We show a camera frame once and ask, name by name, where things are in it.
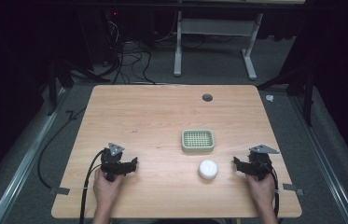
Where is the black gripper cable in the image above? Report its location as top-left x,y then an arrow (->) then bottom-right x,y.
263,160 -> 281,218
78,148 -> 106,224

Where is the aluminium floor rail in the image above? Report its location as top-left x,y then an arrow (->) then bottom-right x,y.
0,87 -> 67,224
288,95 -> 348,224

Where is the white metal desk frame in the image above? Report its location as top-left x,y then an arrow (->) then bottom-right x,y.
173,10 -> 265,81

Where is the white round soap bar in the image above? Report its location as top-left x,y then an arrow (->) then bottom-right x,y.
198,159 -> 219,180

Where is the grey tape strip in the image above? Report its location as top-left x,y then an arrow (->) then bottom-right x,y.
282,183 -> 305,197
49,186 -> 71,196

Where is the dark computer tower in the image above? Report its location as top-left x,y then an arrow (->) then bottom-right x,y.
77,8 -> 123,64

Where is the black cable on floor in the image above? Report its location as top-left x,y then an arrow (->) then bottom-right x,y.
36,106 -> 88,190

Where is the green soap dish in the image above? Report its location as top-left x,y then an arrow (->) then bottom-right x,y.
180,128 -> 216,154

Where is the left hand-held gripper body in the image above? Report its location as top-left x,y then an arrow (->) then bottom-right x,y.
100,142 -> 127,182

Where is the person's left hand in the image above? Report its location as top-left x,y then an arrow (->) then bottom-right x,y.
92,169 -> 125,208

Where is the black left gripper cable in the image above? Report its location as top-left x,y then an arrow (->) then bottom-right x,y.
78,148 -> 106,224

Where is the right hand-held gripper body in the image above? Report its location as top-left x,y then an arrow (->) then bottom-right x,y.
247,143 -> 281,182

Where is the tangle of black cables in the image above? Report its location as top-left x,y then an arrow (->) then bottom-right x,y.
100,18 -> 158,86

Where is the person's right hand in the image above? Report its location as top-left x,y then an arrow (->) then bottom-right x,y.
244,172 -> 276,210

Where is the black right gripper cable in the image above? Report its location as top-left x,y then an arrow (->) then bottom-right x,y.
263,160 -> 281,218

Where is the black metal stand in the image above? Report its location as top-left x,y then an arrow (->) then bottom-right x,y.
46,58 -> 111,117
257,65 -> 316,128

